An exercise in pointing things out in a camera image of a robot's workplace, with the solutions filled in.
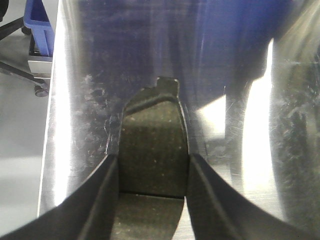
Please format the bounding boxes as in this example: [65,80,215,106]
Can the blue bin under table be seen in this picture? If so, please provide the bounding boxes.
[23,0,55,57]

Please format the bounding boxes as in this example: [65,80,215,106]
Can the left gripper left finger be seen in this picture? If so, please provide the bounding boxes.
[1,155,119,240]

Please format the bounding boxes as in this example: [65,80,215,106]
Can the grey brake pad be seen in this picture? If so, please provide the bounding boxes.
[111,77,189,240]

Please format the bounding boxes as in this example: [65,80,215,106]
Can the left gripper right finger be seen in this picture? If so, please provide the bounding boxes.
[186,154,317,240]

